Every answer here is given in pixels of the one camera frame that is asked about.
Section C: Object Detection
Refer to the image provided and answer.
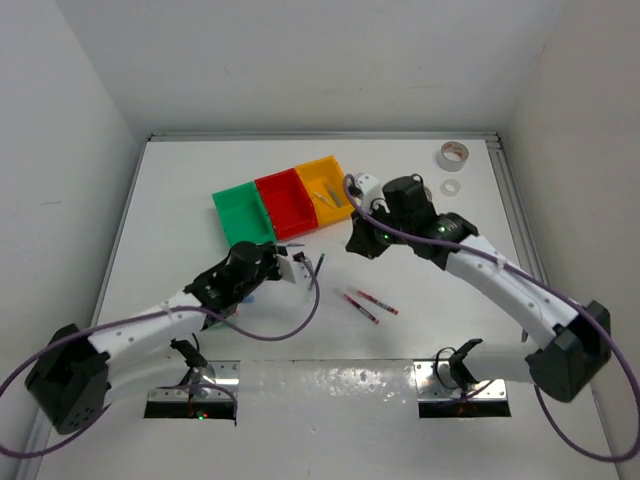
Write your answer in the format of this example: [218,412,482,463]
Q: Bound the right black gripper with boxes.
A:
[348,198,412,259]

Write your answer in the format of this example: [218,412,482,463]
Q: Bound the yellow pen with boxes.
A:
[313,192,333,206]

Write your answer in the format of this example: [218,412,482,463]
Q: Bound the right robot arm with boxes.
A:
[343,174,611,403]

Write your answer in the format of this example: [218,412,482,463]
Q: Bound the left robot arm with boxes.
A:
[25,241,304,435]

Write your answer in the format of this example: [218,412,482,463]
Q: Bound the green plastic bin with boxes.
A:
[212,181,276,246]

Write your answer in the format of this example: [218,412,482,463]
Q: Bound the red pen upper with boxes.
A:
[348,286,399,316]

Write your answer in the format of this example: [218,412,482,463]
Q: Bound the red pen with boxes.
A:
[334,288,380,325]
[348,286,399,316]

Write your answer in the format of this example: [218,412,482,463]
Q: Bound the red plastic bin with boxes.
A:
[255,168,318,240]

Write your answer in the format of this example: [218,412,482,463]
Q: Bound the red pen lower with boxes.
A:
[334,288,380,325]

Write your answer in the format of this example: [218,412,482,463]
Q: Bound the yellow plastic bin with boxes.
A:
[295,156,353,228]

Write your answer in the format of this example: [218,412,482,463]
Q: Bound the small white tape roll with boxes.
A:
[440,179,461,197]

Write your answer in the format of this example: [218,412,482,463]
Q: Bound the large white tape roll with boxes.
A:
[436,141,469,173]

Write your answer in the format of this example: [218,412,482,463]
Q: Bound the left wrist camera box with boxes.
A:
[276,252,311,285]

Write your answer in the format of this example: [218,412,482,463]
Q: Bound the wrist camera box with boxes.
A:
[276,252,311,285]
[348,173,383,210]

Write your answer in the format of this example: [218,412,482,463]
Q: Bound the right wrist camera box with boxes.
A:
[348,173,383,210]

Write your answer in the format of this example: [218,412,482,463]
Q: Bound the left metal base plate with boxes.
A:
[147,361,240,403]

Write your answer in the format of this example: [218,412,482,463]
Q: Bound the metal base plate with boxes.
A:
[413,359,508,403]
[147,361,240,403]

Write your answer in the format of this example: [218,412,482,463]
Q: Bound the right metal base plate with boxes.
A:
[413,359,508,403]

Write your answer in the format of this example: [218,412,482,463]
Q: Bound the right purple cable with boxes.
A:
[343,173,640,462]

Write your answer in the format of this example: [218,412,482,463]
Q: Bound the purple cable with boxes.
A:
[343,173,640,462]
[0,252,322,460]

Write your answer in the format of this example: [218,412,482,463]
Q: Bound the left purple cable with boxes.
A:
[0,252,322,460]

